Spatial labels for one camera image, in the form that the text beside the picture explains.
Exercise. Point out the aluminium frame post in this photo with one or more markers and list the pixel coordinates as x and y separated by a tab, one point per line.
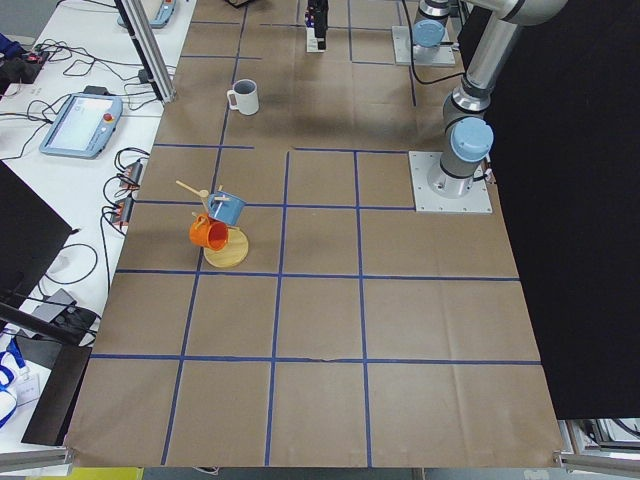
140	32

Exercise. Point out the orange mug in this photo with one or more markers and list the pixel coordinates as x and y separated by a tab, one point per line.
208	233

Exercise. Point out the blue teach pendant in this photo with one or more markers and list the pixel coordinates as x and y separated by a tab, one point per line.
83	127

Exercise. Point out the white grey mug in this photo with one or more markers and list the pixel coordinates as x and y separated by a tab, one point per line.
243	97

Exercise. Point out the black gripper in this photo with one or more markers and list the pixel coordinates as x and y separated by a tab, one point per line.
319	15

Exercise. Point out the wooden mug tree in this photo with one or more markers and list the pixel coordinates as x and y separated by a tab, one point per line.
237	247

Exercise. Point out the blue mug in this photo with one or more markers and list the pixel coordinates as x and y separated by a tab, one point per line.
225	207

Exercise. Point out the black monitor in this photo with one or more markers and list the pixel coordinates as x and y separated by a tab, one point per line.
32	235

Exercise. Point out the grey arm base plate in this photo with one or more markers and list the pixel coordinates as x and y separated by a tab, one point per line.
436	192
436	56

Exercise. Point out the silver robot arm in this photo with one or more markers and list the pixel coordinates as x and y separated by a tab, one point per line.
426	30
469	138

